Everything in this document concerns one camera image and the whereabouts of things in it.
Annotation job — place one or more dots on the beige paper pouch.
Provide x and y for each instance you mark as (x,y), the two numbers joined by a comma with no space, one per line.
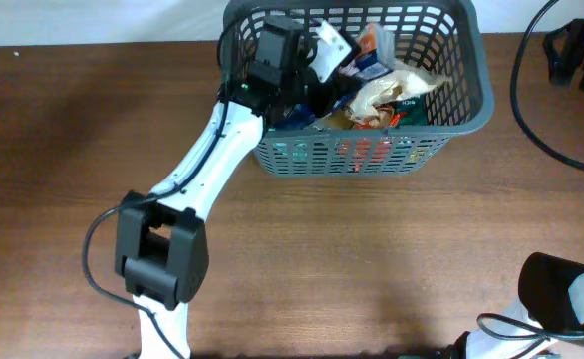
(402,83)

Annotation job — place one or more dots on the brown paper pouch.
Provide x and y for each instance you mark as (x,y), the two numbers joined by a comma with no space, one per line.
(340,120)

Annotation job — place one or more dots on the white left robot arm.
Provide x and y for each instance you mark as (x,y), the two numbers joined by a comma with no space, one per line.
(161,246)

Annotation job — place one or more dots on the small pale green packet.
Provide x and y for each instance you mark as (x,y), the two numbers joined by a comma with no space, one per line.
(294,152)

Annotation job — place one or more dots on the orange spaghetti pasta pack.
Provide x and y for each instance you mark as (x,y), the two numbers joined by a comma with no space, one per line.
(365,152)

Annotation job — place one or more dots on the grey plastic laundry basket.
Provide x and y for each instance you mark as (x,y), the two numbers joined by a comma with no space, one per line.
(437,36)

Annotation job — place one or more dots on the green Nescafe coffee bag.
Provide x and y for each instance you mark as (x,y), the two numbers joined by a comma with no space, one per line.
(409,112)

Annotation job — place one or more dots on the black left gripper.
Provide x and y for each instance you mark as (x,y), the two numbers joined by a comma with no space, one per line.
(310,87)

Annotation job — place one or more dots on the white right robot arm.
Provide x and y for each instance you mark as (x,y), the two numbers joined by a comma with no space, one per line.
(549,307)

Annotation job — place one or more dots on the Kleenex tissue multipack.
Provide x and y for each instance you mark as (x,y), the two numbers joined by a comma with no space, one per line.
(367,60)

